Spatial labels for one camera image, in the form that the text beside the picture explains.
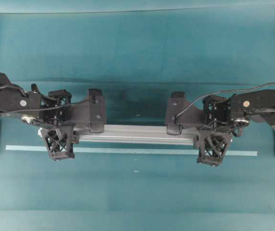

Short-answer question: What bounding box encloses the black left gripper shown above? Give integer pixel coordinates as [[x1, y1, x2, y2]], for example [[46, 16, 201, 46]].
[[38, 89, 106, 133]]

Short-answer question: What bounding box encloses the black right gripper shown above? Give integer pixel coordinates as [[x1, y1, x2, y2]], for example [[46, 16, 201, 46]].
[[165, 91, 235, 135]]

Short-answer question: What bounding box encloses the silver aluminium extrusion rail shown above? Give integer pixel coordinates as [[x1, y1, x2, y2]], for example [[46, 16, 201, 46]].
[[76, 125, 198, 145]]

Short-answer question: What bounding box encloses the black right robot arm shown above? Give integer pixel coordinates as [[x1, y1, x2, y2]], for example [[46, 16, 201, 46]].
[[165, 90, 275, 136]]

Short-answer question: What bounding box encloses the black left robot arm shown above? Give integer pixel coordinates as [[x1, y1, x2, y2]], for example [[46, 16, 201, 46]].
[[0, 73, 107, 133]]

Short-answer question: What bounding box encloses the light teal tape strip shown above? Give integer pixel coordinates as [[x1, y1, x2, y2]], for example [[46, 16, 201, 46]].
[[5, 145, 258, 157]]

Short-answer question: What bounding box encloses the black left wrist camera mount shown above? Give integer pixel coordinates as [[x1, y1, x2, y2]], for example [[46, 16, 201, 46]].
[[40, 125, 75, 161]]

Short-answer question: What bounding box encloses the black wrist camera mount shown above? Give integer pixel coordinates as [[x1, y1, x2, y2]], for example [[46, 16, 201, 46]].
[[194, 129, 232, 167], [40, 125, 75, 161]]

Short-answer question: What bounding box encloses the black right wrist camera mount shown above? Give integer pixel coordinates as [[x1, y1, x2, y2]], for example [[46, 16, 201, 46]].
[[194, 129, 232, 167]]

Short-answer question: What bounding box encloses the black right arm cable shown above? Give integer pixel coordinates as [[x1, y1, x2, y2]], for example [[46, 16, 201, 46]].
[[172, 82, 275, 121]]

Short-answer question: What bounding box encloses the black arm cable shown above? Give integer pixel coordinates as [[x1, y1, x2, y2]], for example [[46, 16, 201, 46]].
[[172, 82, 275, 121], [0, 101, 90, 115]]

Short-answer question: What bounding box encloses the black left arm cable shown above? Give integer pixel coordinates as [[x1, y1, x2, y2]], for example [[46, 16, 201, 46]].
[[0, 101, 90, 115]]

